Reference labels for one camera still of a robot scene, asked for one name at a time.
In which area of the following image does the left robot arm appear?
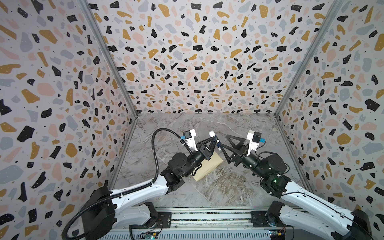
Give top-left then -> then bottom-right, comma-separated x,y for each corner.
81,136 -> 218,240

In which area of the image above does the blue white glue stick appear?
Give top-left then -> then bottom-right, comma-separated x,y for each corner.
209,131 -> 222,151

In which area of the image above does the black corrugated cable conduit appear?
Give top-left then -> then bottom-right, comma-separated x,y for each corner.
61,128 -> 184,240

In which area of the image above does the perforated grey cable tray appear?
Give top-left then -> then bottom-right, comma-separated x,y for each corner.
89,230 -> 274,240

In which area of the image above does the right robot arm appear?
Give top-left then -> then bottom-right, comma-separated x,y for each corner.
217,131 -> 373,240

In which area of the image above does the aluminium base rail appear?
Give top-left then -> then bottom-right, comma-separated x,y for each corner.
83,206 -> 340,232

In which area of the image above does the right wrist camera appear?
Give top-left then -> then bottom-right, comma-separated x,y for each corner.
246,130 -> 266,156

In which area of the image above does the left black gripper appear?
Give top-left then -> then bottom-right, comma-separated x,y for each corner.
182,136 -> 216,179

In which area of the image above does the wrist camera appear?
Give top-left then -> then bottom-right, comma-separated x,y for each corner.
246,130 -> 266,156
181,129 -> 197,151

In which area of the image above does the cream envelope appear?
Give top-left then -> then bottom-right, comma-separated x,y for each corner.
193,152 -> 224,182

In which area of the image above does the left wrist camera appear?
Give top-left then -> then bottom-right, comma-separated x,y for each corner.
181,129 -> 197,151

